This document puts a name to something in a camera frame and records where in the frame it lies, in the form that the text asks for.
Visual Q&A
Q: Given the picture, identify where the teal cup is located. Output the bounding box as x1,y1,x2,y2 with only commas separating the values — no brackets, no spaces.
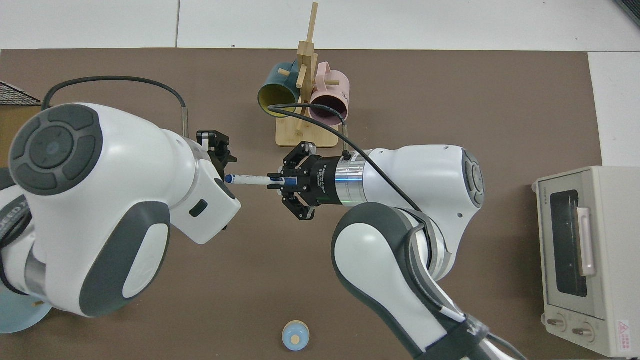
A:
257,62,302,119

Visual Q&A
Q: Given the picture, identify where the blue and white marker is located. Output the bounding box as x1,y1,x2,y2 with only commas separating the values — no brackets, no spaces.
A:
225,173,297,187

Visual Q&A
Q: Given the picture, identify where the small blue round bell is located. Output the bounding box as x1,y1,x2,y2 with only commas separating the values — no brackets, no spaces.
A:
282,320,311,351

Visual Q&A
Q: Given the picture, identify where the light blue plate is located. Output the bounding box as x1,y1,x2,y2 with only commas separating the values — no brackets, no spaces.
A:
0,290,53,334

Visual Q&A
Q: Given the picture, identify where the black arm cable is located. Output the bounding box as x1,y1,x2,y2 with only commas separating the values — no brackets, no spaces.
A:
41,76,191,138
267,103,423,213

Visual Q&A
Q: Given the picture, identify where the brown table cloth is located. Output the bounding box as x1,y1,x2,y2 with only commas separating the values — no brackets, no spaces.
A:
0,48,603,360

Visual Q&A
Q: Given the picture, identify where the wire basket with wooden floor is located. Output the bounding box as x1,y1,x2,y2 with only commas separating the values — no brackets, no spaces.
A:
0,81,42,171

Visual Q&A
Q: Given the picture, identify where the pink cup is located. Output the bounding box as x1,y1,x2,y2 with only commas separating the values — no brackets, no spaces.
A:
308,61,350,126

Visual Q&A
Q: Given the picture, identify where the wooden cup stand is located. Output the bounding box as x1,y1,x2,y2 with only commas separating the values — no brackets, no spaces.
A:
275,2,339,149

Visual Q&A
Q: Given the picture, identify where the pale toaster oven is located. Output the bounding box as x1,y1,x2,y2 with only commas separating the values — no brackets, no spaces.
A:
532,166,640,358

